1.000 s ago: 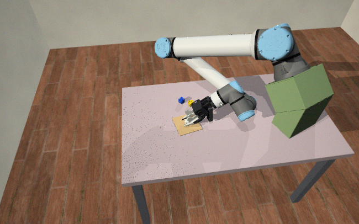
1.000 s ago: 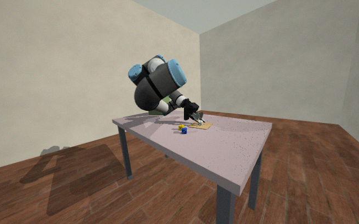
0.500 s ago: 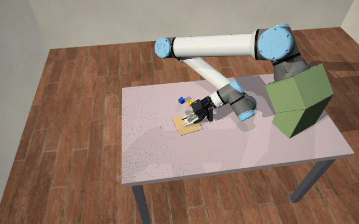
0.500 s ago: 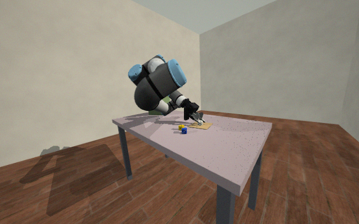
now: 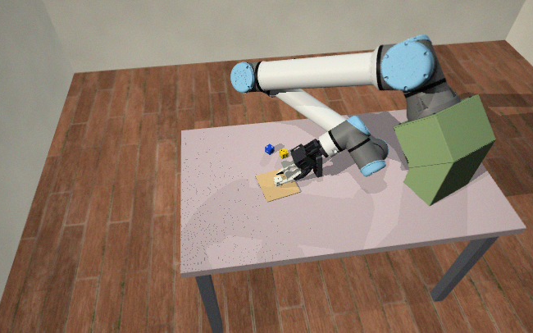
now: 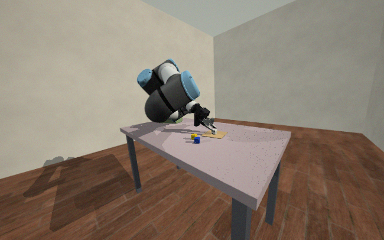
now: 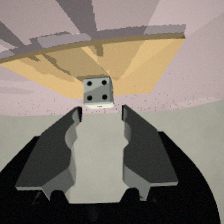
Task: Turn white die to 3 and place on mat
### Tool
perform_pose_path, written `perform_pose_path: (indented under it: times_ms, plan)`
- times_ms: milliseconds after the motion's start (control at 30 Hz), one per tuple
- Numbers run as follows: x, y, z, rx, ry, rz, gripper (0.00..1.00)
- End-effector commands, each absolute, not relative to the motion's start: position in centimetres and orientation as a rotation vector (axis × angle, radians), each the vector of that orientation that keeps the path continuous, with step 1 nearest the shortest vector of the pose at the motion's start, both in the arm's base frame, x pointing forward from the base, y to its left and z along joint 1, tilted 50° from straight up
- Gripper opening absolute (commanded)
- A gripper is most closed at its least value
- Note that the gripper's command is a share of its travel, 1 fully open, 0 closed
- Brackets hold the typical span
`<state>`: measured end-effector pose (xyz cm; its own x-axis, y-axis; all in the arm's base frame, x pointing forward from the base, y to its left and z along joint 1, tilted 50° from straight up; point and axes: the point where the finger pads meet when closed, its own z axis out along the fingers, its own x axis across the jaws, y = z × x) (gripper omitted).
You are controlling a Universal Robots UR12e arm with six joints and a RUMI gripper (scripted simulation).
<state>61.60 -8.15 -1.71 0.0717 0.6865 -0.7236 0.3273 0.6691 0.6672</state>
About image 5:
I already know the yellow die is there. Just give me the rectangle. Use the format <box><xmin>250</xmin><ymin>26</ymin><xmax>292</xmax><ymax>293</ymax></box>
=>
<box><xmin>280</xmin><ymin>148</ymin><xmax>289</xmax><ymax>159</ymax></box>

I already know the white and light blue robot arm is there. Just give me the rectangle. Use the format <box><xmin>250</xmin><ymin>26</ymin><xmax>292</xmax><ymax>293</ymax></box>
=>
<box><xmin>230</xmin><ymin>34</ymin><xmax>461</xmax><ymax>177</ymax></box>

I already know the blue die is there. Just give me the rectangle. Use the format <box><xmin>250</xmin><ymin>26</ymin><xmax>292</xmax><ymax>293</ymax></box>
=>
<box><xmin>265</xmin><ymin>144</ymin><xmax>274</xmax><ymax>155</ymax></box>

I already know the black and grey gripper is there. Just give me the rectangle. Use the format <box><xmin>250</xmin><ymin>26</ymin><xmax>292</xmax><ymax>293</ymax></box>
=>
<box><xmin>276</xmin><ymin>139</ymin><xmax>329</xmax><ymax>185</ymax></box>

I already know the tan flat mat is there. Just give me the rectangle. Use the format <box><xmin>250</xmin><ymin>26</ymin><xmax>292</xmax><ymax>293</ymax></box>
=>
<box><xmin>256</xmin><ymin>169</ymin><xmax>300</xmax><ymax>202</ymax></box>

